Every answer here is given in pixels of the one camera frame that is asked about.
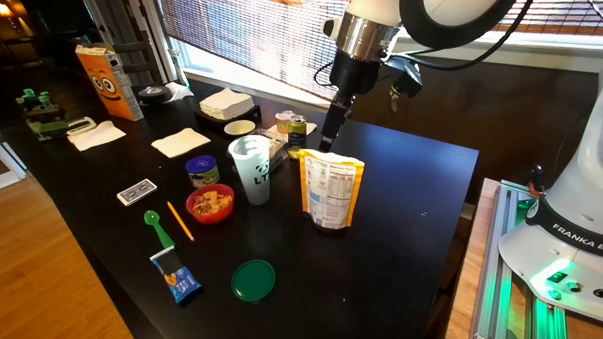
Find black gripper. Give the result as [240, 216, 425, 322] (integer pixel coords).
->
[319, 49, 383, 152]

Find white orange snack packet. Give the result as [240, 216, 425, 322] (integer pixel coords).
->
[296, 147, 368, 232]

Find white plastic cup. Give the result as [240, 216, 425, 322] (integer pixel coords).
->
[227, 134, 274, 207]

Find white paper napkin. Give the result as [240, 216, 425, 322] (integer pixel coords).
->
[263, 119, 319, 143]
[65, 119, 129, 152]
[150, 126, 214, 160]

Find clear plastic food container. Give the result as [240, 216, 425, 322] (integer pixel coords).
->
[268, 134, 291, 171]

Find small white bowl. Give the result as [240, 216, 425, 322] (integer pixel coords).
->
[223, 119, 259, 139]

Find stack of white napkins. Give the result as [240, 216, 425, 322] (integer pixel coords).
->
[199, 86, 257, 122]

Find window blinds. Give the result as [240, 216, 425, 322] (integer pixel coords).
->
[159, 0, 603, 102]

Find small jar with blue lid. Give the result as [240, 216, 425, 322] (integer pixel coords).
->
[183, 154, 223, 190]

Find red bowl with snacks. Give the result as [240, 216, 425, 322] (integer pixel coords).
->
[185, 183, 236, 226]

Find white cloth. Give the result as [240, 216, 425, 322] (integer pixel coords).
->
[165, 81, 197, 103]

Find green round lid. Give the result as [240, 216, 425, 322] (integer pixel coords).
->
[229, 258, 278, 305]

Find yellow pencil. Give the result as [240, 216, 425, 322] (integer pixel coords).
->
[165, 199, 197, 243]

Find black round object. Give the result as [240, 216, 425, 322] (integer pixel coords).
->
[138, 83, 176, 105]

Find green plastic spoon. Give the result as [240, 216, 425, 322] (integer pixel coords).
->
[142, 209, 178, 250]

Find red black clamp knob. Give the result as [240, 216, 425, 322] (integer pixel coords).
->
[526, 164, 549, 201]

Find small white card box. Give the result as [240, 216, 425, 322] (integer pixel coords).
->
[116, 177, 159, 207]

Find blue snack bar wrapper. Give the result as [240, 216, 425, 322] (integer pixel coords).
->
[150, 245, 204, 305]

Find grey step ladder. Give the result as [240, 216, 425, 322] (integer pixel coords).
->
[84, 0, 187, 88]

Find orange cereal box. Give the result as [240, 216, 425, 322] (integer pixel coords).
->
[74, 43, 146, 122]

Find green and white stapler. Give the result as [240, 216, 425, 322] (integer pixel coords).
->
[25, 115, 99, 143]

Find green toy figures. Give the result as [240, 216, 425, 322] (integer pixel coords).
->
[16, 86, 65, 120]

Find white framed board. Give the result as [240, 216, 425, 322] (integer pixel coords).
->
[0, 141, 29, 190]

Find glowing lamp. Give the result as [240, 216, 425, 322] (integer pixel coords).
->
[0, 0, 31, 36]

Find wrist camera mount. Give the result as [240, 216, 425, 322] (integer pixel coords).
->
[383, 54, 425, 113]

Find aluminium profile frame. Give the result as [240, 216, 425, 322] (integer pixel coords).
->
[470, 177, 603, 339]

